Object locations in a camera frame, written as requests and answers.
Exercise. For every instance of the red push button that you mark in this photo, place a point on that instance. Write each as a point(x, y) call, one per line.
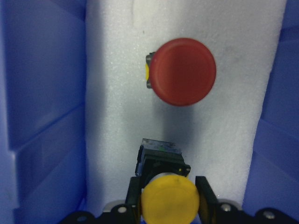
point(181, 72)

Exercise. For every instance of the yellow push button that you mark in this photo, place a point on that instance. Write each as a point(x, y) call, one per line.
point(168, 196)

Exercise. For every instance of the blue source bin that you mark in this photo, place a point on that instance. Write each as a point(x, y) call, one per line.
point(43, 71)

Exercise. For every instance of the white foam pad source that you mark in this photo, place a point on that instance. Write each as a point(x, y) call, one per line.
point(216, 134)

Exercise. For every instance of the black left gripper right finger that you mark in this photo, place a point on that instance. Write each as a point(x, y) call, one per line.
point(207, 199)

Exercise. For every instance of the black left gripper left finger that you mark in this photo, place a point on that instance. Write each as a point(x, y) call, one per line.
point(133, 198)

